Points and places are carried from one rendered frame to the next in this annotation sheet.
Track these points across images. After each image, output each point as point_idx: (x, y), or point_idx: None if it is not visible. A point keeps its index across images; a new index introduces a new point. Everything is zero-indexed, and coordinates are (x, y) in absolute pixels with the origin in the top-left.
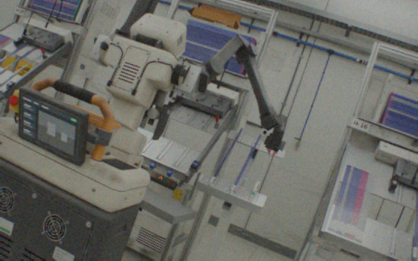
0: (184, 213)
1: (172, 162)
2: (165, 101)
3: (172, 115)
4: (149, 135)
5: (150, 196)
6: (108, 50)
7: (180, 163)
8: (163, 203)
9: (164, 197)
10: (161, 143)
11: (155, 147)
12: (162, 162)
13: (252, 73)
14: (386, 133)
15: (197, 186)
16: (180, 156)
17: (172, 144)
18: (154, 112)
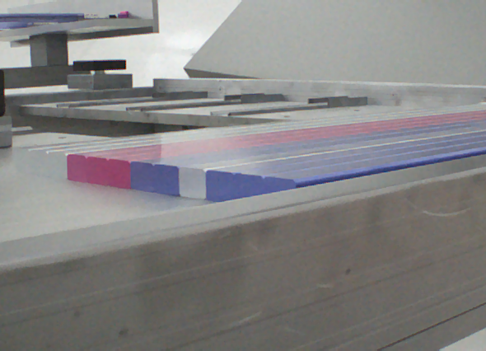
0: (235, 11)
1: (187, 100)
2: None
3: (16, 133)
4: (274, 114)
5: (330, 16)
6: None
7: (154, 99)
8: (293, 6)
9: (275, 67)
10: (210, 109)
11: (254, 107)
12: (244, 79)
13: None
14: None
15: (156, 13)
16: (136, 102)
17: (144, 107)
18: None
